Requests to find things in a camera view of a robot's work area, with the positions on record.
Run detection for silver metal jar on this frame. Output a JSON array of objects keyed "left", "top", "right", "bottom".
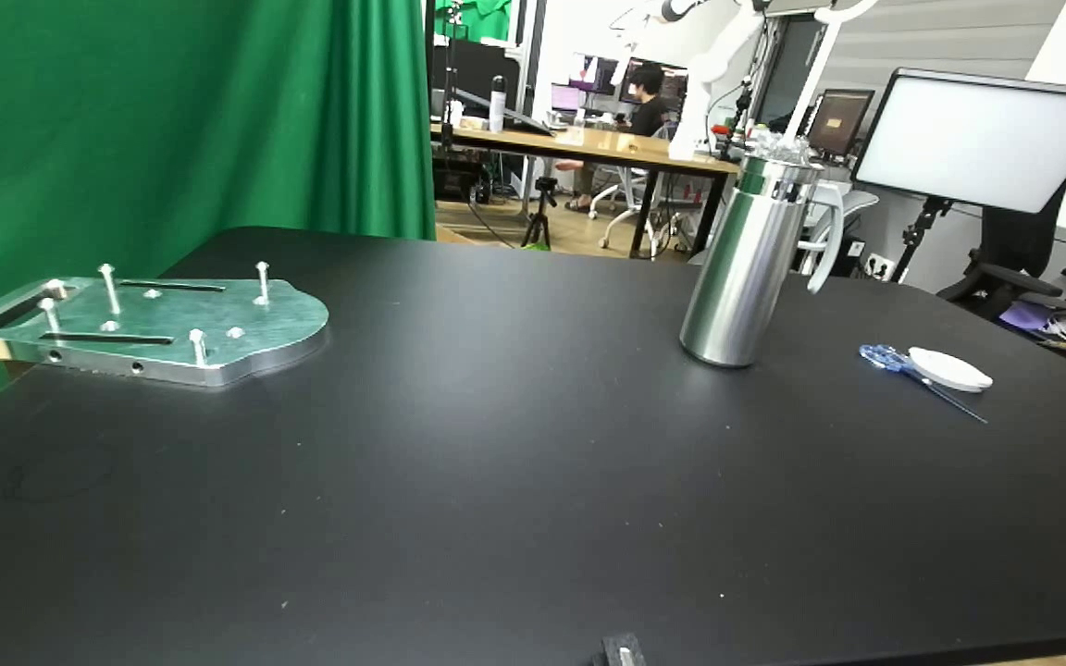
[{"left": 678, "top": 145, "right": 822, "bottom": 370}]

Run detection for white long-handled utensil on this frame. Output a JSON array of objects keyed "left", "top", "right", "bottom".
[{"left": 783, "top": 0, "right": 867, "bottom": 152}]

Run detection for small black tripod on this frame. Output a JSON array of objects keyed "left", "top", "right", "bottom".
[{"left": 518, "top": 178, "right": 558, "bottom": 252}]

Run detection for wooden desk with black legs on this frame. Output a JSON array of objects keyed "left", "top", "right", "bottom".
[{"left": 428, "top": 120, "right": 744, "bottom": 264}]

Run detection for seated dark-haired person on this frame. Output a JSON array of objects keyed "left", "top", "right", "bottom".
[{"left": 622, "top": 63, "right": 675, "bottom": 141}]

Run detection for metal mounting plate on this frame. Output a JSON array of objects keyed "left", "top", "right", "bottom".
[{"left": 0, "top": 259, "right": 333, "bottom": 393}]

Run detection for grey white chair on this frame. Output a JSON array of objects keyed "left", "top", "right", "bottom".
[{"left": 794, "top": 169, "right": 861, "bottom": 295}]

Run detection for green hanging cloth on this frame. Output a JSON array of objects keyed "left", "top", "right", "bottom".
[{"left": 433, "top": 0, "right": 518, "bottom": 48}]

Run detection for black monitor stand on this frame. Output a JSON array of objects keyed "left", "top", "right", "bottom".
[{"left": 897, "top": 195, "right": 952, "bottom": 289}]

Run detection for white round disc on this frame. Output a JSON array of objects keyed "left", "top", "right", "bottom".
[{"left": 902, "top": 343, "right": 1000, "bottom": 400}]

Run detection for green curtain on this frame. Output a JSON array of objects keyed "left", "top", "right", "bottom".
[{"left": 0, "top": 0, "right": 442, "bottom": 438}]

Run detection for large white-screen monitor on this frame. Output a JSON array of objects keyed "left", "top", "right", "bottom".
[{"left": 850, "top": 68, "right": 1066, "bottom": 219}]

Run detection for blue-handled scissors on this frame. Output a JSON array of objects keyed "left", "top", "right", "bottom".
[{"left": 856, "top": 342, "right": 992, "bottom": 430}]

